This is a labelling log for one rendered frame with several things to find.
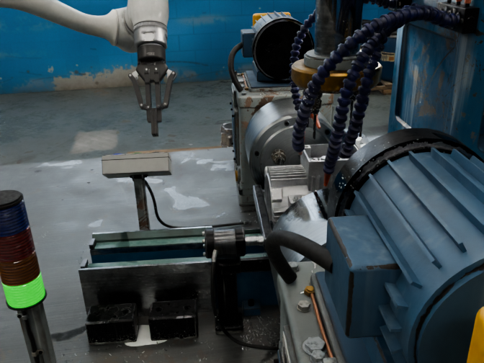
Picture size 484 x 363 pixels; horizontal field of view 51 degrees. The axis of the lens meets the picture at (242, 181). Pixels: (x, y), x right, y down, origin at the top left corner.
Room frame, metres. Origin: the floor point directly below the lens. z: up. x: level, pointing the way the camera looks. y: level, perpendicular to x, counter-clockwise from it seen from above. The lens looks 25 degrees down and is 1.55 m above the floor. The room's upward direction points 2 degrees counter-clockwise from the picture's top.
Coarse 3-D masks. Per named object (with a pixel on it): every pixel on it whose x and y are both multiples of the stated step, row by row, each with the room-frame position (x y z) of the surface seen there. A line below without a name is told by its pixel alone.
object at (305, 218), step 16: (320, 192) 0.80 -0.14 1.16; (288, 208) 0.80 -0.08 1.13; (304, 208) 0.77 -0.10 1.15; (320, 208) 0.75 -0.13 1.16; (288, 224) 0.76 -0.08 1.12; (304, 224) 0.72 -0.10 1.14; (320, 224) 0.70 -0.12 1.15; (320, 240) 0.66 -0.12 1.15; (288, 256) 0.68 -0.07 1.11; (304, 256) 0.65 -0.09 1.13; (272, 272) 0.74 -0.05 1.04
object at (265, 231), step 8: (256, 192) 1.07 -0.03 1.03; (256, 200) 1.03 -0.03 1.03; (256, 208) 1.02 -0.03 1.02; (264, 208) 0.99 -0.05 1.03; (264, 216) 0.96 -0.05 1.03; (264, 224) 0.92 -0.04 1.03; (272, 224) 0.94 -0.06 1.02; (264, 232) 0.89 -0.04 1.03; (264, 240) 0.87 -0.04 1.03; (264, 248) 0.87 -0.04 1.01
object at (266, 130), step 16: (256, 112) 1.39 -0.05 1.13; (272, 112) 1.31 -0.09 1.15; (288, 112) 1.27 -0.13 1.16; (320, 112) 1.35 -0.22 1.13; (256, 128) 1.29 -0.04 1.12; (272, 128) 1.23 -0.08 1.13; (288, 128) 1.23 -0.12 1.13; (320, 128) 1.24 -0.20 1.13; (256, 144) 1.23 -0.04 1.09; (272, 144) 1.23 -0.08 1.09; (288, 144) 1.23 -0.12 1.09; (256, 160) 1.23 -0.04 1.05; (272, 160) 1.22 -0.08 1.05; (288, 160) 1.23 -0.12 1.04; (256, 176) 1.23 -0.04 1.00
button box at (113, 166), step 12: (108, 156) 1.21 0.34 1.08; (120, 156) 1.21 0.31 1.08; (132, 156) 1.21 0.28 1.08; (144, 156) 1.21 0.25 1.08; (156, 156) 1.21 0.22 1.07; (168, 156) 1.21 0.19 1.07; (108, 168) 1.19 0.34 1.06; (120, 168) 1.19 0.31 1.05; (132, 168) 1.19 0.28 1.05; (144, 168) 1.19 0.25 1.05; (156, 168) 1.19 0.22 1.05; (168, 168) 1.20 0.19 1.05
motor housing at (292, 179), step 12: (276, 168) 1.03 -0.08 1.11; (288, 168) 1.03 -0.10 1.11; (300, 168) 1.03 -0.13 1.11; (276, 180) 0.99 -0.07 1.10; (288, 180) 0.99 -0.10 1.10; (300, 180) 0.99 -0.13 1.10; (264, 192) 1.10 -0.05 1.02; (288, 192) 0.97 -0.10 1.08; (300, 192) 0.97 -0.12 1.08; (276, 204) 0.96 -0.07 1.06; (276, 216) 0.93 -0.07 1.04
